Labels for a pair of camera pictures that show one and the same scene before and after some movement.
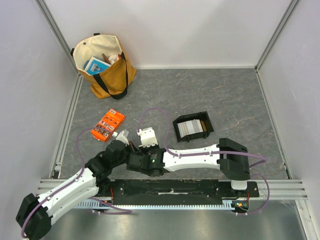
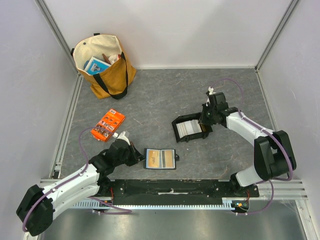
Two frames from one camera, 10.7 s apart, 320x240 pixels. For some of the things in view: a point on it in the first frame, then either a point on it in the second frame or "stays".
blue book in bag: [95, 66] stays
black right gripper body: [133, 161] -> [205, 115]
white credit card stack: [190, 127] stays
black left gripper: [134, 149] stays
